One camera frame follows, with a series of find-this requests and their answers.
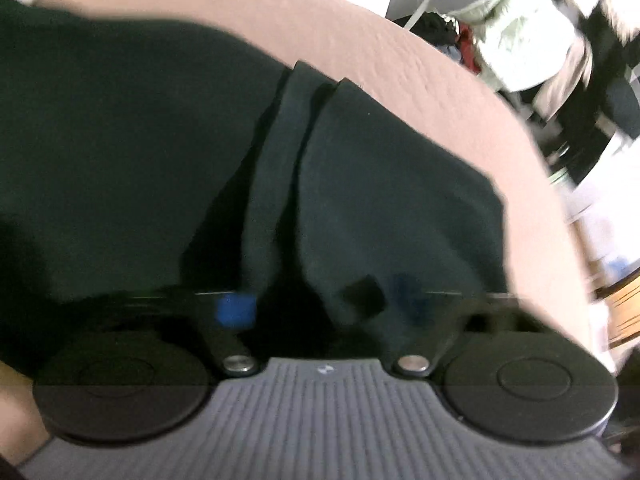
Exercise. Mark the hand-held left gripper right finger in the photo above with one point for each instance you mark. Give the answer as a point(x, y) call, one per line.
point(410, 300)

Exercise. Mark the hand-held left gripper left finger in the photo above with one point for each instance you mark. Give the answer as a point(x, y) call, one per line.
point(235, 310)

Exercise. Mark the black pants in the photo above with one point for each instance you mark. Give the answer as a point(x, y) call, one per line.
point(125, 160)

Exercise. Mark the pile of dark clothes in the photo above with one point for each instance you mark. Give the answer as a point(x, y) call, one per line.
point(435, 25)

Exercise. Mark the wooden furniture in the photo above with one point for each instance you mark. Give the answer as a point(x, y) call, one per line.
point(625, 310)

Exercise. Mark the red cloth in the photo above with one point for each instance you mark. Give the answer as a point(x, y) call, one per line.
point(465, 42)

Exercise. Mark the beige cloth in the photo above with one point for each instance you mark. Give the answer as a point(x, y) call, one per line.
point(565, 80)

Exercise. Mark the light green garment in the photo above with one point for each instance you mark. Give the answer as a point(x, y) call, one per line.
point(525, 35)

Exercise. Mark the cream cloth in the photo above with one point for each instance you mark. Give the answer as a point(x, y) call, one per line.
point(620, 15)

